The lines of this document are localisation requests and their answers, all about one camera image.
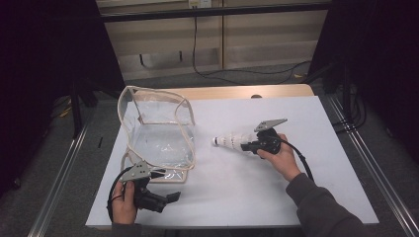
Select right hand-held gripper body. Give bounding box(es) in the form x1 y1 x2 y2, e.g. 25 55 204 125
254 118 289 156

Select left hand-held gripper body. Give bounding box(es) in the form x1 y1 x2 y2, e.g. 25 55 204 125
119 160 169 214

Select white feather shuttlecock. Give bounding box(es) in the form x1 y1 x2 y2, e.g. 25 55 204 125
235 130 257 149

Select small white bottle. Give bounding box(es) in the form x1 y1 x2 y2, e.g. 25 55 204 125
223 132 245 151

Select clear plastic bag beige trim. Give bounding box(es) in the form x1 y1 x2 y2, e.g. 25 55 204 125
117 85 197 184

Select person's right hand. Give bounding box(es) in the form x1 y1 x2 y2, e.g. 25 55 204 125
257 132 302 183

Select person's left hand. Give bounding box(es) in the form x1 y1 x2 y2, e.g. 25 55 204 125
111 180 138 225

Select wooden table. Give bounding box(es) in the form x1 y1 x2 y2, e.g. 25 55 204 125
157 83 315 102

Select black metal stand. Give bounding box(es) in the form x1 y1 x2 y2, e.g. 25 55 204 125
324 62 353 122
70 75 98 137

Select black horizontal bar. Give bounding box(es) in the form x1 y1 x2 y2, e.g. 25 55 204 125
98 3 332 24

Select black curtain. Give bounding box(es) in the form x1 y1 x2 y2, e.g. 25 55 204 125
0 0 126 198
307 0 419 162

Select right hand-held gripper cable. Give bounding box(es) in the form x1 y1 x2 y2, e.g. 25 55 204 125
275 136 315 183

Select hand-held gripper cable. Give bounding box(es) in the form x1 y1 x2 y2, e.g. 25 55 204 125
106 166 132 222
275 136 315 183

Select left hand-held gripper cable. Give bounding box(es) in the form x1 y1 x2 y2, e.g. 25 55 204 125
106 166 132 222

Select black cables on floor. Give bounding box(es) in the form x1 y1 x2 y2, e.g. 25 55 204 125
332 85 368 132

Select metal floor rail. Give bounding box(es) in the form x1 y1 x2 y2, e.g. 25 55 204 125
327 95 419 237
28 108 95 237

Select yellow cable on floor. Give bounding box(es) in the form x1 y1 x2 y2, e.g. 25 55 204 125
58 105 73 119

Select black power cable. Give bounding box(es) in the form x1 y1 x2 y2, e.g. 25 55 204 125
192 6 313 86

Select white wall socket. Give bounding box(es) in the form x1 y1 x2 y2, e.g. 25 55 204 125
188 0 212 9

